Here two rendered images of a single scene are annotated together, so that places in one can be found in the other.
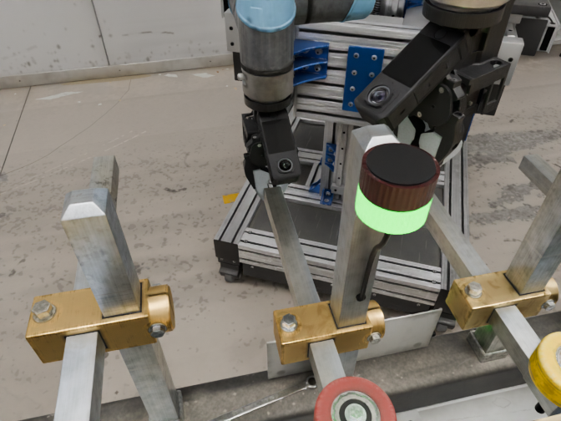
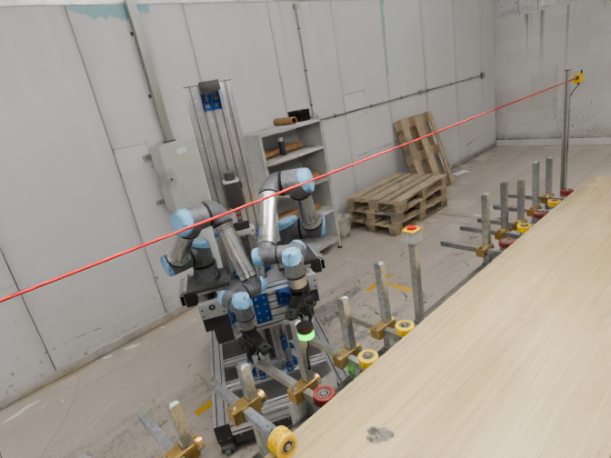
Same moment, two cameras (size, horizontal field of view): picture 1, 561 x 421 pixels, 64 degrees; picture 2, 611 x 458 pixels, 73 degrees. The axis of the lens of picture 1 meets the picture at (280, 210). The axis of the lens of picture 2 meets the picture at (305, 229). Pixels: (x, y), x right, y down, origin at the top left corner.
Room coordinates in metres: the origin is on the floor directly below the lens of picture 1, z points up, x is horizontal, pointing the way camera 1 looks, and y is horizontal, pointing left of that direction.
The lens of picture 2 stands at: (-0.90, 0.43, 1.95)
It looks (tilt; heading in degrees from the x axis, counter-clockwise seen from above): 19 degrees down; 333
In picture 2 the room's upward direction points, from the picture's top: 11 degrees counter-clockwise
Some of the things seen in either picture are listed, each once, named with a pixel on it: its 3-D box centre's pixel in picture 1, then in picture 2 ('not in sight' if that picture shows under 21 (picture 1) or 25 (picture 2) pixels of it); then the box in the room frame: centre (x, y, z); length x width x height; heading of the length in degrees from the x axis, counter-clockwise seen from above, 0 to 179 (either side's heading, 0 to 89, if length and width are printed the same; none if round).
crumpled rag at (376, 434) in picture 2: not in sight; (378, 432); (-0.08, -0.11, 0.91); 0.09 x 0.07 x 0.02; 39
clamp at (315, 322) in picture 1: (329, 330); (305, 387); (0.32, -0.06, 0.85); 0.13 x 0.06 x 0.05; 102
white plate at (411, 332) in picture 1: (352, 343); (314, 395); (0.36, -0.11, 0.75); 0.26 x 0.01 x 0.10; 102
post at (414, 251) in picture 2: not in sight; (416, 283); (0.49, -0.83, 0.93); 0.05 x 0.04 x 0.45; 102
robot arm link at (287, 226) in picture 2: not in sight; (290, 229); (1.07, -0.47, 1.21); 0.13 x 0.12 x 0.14; 54
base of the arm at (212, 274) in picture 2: not in sight; (205, 271); (1.21, 0.01, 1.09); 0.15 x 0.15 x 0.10
